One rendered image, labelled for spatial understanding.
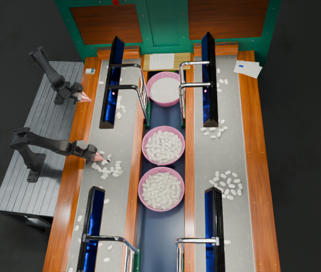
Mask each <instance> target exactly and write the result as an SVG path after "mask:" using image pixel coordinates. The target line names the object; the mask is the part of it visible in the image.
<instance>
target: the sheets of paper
mask: <svg viewBox="0 0 321 272"><path fill-rule="evenodd" d="M174 56H175V54H174V53H162V54H152V55H150V67H149V70H156V69H173V63H174Z"/></svg>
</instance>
